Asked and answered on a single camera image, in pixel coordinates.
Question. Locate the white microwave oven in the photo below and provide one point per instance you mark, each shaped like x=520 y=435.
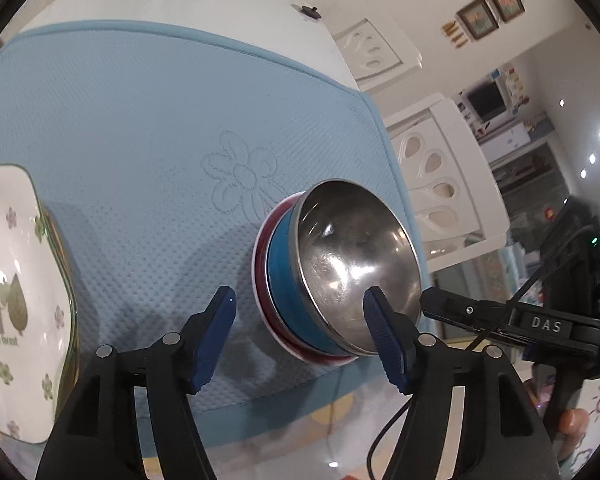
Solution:
x=486 y=101

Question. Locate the colourful floor play mat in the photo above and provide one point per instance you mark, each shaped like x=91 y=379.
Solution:
x=330 y=420

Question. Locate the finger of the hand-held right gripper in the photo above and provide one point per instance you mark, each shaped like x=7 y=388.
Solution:
x=460 y=310

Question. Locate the white tree-print plate gold rim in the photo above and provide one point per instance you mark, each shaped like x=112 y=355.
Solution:
x=69 y=290

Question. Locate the pink cartoon bowl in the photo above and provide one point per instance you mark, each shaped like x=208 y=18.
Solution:
x=255 y=280

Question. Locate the light blue table mat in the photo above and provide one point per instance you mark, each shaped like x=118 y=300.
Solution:
x=155 y=110

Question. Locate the blue steel bowl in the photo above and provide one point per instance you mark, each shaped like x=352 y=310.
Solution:
x=350 y=260

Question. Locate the glass display cabinet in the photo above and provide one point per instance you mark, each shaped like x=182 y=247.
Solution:
x=530 y=190

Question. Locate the white tree-print plate dark rim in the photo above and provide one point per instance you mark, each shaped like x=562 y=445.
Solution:
x=20 y=240

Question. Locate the white chair with oval holes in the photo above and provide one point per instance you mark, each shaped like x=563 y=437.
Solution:
x=380 y=35
x=455 y=160

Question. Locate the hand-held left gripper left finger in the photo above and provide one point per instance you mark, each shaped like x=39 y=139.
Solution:
x=215 y=340

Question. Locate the black teapot lid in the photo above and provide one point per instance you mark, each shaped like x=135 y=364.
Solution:
x=309 y=11

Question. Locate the brown framed wall picture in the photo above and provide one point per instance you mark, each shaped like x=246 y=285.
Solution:
x=506 y=0
x=476 y=19

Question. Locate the wooden wall hooks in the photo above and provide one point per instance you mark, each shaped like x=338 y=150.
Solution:
x=455 y=35

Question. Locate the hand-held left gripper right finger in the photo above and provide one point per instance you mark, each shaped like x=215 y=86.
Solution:
x=380 y=340

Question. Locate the person's right hand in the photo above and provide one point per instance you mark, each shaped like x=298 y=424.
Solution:
x=575 y=425

